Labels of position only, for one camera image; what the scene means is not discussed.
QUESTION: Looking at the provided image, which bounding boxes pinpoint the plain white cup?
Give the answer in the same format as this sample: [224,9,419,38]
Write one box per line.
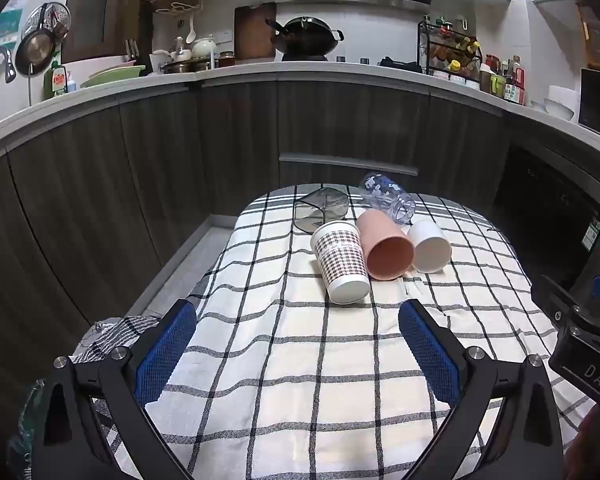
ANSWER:
[407,220,453,275]

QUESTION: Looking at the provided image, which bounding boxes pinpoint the pink cup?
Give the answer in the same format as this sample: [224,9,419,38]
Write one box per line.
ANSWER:
[356,208,415,282]

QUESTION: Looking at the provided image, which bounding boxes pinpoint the green dish soap bottle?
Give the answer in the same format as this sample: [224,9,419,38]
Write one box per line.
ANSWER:
[43,61,68,101]

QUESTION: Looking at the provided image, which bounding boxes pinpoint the black built-in dishwasher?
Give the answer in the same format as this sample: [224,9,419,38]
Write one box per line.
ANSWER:
[490,142,600,288]

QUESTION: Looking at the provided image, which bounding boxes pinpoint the black wire spice rack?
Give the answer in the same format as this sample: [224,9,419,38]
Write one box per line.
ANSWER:
[417,16,483,82]

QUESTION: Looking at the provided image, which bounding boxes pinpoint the black and white checked tablecloth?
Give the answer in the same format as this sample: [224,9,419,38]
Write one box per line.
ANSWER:
[82,184,600,480]

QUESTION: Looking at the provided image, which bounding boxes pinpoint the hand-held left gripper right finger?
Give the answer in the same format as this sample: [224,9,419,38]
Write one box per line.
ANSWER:
[398,299,565,480]

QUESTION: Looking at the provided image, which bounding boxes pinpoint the grey drawer handle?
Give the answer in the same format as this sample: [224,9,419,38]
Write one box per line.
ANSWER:
[279,152,420,176]

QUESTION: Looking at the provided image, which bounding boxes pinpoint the person's right forearm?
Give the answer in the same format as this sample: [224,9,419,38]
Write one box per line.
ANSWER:
[564,404,600,480]

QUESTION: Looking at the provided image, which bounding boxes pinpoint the green plastic bag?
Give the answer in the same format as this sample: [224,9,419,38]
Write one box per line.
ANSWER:
[7,380,48,480]

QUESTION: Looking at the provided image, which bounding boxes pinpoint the hanging wire strainer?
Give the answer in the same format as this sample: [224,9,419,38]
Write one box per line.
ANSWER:
[30,2,72,41]

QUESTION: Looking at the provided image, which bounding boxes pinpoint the black wok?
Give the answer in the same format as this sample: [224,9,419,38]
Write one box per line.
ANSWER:
[265,16,345,57]

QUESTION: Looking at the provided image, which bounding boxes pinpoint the brown wooden cutting board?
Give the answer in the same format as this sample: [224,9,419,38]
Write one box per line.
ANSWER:
[234,2,277,61]

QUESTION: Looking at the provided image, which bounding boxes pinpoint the black object on counter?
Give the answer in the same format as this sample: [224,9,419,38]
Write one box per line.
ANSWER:
[378,57,424,74]

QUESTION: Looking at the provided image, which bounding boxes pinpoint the steel pot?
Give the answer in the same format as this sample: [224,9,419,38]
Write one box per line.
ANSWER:
[161,58,213,75]

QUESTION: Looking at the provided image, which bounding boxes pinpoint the hanging steel frying pan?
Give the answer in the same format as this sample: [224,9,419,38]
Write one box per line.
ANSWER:
[15,27,57,78]

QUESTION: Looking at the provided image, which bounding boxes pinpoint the dark wood upper cabinet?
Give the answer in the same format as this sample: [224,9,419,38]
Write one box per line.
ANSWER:
[61,0,147,64]

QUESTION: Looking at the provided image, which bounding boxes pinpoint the green plastic basin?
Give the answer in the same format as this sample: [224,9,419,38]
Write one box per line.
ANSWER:
[80,63,147,89]

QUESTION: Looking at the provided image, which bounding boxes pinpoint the striped grey cloth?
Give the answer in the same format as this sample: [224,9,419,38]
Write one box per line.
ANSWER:
[72,315,161,366]

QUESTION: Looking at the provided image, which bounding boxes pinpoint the dark transparent square cup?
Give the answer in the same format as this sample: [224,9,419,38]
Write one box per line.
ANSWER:
[293,186,350,234]

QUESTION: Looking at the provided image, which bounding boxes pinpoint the white cup with checked pattern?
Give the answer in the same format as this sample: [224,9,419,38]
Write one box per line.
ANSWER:
[310,220,372,306]

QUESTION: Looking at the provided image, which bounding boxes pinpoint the stack of white bowls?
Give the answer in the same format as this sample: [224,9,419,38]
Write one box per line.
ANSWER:
[530,85,577,122]

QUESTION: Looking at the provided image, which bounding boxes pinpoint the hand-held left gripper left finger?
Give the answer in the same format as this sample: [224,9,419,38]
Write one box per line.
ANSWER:
[30,299,198,480]

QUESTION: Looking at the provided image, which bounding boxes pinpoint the clear cup with blue print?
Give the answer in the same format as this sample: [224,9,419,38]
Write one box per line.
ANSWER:
[358,172,417,226]

